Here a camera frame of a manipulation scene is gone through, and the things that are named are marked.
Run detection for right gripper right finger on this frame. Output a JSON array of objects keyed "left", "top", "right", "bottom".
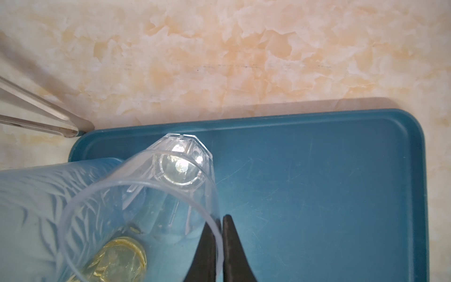
[{"left": 223, "top": 215, "right": 257, "bottom": 282}]

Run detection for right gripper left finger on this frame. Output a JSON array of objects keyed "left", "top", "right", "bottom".
[{"left": 184, "top": 223, "right": 217, "bottom": 282}]

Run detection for clear faceted glass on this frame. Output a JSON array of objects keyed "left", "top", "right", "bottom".
[{"left": 58, "top": 133, "right": 224, "bottom": 282}]

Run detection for yellow transparent cup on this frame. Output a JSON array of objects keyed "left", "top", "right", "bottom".
[{"left": 81, "top": 236, "right": 148, "bottom": 282}]

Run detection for tall frosted blue cup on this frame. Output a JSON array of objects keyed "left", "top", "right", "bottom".
[{"left": 1, "top": 157, "right": 123, "bottom": 282}]

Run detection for teal plastic tray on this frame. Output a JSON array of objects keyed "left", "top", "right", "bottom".
[{"left": 69, "top": 109, "right": 429, "bottom": 282}]

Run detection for metal tongs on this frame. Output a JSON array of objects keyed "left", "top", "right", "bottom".
[{"left": 1, "top": 77, "right": 95, "bottom": 138}]

